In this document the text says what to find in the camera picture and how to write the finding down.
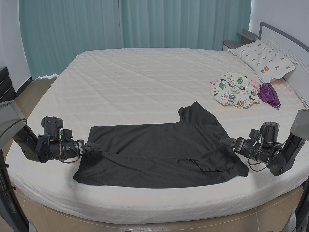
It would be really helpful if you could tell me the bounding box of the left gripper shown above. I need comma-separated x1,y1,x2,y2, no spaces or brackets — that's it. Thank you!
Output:
51,140,101,161

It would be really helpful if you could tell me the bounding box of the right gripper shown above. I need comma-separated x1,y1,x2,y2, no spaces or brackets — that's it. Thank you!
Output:
220,137,263,162

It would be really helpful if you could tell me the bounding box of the black T-shirt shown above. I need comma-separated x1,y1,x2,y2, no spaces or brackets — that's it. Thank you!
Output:
73,101,249,187

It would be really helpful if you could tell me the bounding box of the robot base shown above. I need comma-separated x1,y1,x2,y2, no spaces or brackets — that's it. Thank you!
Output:
288,209,298,232

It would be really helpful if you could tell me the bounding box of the bed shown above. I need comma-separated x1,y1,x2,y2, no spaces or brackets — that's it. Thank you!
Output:
5,21,309,224

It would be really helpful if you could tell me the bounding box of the white printed pyjama top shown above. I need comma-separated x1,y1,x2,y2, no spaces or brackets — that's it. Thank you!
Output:
210,72,261,110

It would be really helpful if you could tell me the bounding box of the purple garment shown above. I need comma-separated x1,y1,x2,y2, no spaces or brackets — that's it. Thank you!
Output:
258,83,281,111

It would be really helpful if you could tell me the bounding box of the pink garment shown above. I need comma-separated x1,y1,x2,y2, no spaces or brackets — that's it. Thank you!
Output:
210,79,261,92

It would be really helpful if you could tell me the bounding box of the white printed pillow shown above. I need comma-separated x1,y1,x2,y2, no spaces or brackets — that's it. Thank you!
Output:
228,40,296,82

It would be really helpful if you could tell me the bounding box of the grey bedside table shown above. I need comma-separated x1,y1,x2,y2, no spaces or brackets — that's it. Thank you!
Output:
223,29,258,51

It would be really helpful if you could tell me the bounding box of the dark grey chest of drawers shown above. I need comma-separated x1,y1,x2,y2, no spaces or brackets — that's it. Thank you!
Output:
0,66,17,103

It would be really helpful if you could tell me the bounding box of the blue-green curtain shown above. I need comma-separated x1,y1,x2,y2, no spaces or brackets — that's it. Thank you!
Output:
121,0,251,51
19,0,125,79

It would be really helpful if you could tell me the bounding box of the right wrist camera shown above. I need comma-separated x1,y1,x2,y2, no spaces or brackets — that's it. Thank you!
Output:
250,129,262,142

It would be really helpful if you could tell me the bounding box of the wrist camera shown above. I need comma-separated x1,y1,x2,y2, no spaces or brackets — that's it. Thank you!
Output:
250,129,262,142
60,129,73,141

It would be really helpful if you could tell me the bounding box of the black cable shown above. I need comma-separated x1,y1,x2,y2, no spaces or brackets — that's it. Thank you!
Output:
246,157,271,172
60,155,81,164

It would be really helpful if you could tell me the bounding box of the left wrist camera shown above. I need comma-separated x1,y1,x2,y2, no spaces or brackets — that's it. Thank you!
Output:
60,129,73,141

